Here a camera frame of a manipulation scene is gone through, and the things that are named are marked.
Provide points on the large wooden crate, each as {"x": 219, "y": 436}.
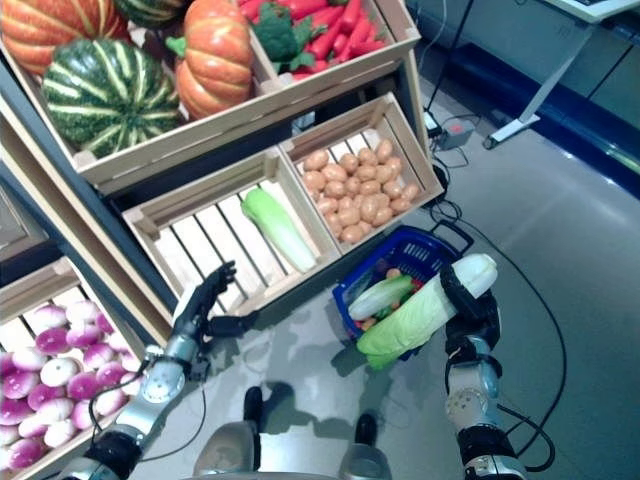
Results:
{"x": 175, "y": 155}

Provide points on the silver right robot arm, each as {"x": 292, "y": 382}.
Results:
{"x": 470, "y": 395}

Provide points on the black white power strip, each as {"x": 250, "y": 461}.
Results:
{"x": 433, "y": 125}

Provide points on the blue plastic shopping basket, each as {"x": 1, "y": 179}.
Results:
{"x": 415, "y": 250}

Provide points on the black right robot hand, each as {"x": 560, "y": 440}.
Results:
{"x": 475, "y": 315}

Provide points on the white green napa cabbage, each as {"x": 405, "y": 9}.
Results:
{"x": 375, "y": 297}
{"x": 280, "y": 230}
{"x": 415, "y": 315}

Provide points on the wooden slatted crate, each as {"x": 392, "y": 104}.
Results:
{"x": 200, "y": 235}
{"x": 40, "y": 285}
{"x": 395, "y": 20}
{"x": 410, "y": 135}

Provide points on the black tripod stand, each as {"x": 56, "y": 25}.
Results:
{"x": 450, "y": 55}

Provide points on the small orange pumpkin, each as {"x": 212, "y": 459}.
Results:
{"x": 215, "y": 60}

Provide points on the small red toy pepper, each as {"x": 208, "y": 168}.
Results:
{"x": 417, "y": 286}

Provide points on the dark green broccoli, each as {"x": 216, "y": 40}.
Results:
{"x": 272, "y": 35}

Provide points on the thick framed wooden crate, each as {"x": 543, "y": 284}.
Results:
{"x": 20, "y": 235}

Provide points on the small orange toy vegetable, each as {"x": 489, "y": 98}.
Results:
{"x": 393, "y": 273}

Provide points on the brown potato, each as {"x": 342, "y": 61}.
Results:
{"x": 411, "y": 192}
{"x": 316, "y": 160}
{"x": 352, "y": 234}
{"x": 384, "y": 150}

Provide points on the purple white turnip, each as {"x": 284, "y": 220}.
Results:
{"x": 104, "y": 324}
{"x": 81, "y": 311}
{"x": 119, "y": 342}
{"x": 50, "y": 314}
{"x": 97, "y": 355}
{"x": 52, "y": 340}
{"x": 82, "y": 335}

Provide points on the green striped pumpkin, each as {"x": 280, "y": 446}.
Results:
{"x": 110, "y": 95}
{"x": 150, "y": 10}

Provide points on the large orange pumpkin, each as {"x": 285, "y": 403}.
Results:
{"x": 50, "y": 30}

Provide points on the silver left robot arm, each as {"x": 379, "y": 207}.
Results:
{"x": 155, "y": 385}

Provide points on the wooden display shelf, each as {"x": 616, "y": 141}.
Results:
{"x": 75, "y": 190}

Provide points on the red carrot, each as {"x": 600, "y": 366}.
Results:
{"x": 250, "y": 7}
{"x": 350, "y": 17}
{"x": 305, "y": 7}

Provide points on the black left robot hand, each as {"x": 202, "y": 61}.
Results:
{"x": 200, "y": 310}

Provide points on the grey box red button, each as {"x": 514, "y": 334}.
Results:
{"x": 457, "y": 135}

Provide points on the white desk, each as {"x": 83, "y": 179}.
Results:
{"x": 500, "y": 30}

